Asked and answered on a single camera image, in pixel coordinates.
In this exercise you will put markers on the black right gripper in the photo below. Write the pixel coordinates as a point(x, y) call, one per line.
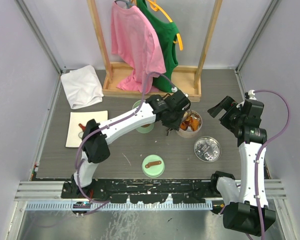
point(227, 103)

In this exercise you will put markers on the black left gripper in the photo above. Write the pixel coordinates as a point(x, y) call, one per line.
point(175, 125)

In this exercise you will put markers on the mint green tin canister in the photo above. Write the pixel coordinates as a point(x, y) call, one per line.
point(144, 129)

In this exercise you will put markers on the mint green canister lid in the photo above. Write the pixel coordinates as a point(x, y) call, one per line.
point(153, 166)

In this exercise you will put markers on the white cloth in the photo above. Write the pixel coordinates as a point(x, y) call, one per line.
point(82, 87)

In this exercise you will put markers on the white square plate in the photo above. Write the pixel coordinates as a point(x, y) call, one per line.
point(72, 139)

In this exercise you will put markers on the metal serving tongs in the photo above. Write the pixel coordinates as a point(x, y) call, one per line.
point(185, 116)

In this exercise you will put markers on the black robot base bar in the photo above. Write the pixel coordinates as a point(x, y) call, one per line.
point(150, 191)

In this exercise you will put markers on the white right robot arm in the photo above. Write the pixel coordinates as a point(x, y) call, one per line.
point(246, 207)

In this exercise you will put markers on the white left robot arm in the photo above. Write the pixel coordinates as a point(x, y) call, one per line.
point(97, 136)

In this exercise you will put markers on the brown grilled eel piece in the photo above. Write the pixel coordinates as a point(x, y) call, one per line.
point(187, 122)

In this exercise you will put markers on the round silver tin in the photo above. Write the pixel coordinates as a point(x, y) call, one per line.
point(189, 133)

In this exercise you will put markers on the orange fried shrimp piece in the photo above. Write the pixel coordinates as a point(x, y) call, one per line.
point(195, 124)

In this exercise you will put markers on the silver embossed tin lid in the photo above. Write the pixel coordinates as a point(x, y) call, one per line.
point(207, 149)

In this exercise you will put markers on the green t-shirt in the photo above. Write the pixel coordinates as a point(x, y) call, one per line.
point(167, 34)

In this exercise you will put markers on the pink t-shirt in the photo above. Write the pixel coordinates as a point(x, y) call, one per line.
point(134, 39)

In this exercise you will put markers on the sushi roll slice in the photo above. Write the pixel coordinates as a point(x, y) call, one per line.
point(80, 135)

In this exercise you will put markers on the grey clothes hanger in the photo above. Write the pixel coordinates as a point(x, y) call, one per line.
point(128, 3)

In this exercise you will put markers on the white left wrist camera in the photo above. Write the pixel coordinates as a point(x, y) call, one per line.
point(177, 91)

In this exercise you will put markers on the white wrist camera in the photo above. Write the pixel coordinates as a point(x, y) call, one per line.
point(249, 95)
point(177, 91)

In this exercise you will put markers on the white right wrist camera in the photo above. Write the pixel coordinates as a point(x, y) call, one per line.
point(249, 95)

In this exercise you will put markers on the aluminium corner frame post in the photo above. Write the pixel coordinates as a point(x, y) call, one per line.
point(258, 32)

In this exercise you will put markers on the white slotted cable duct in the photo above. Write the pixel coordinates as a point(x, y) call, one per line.
point(83, 206)

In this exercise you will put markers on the left aluminium frame post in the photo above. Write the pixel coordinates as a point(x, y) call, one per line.
point(38, 34)

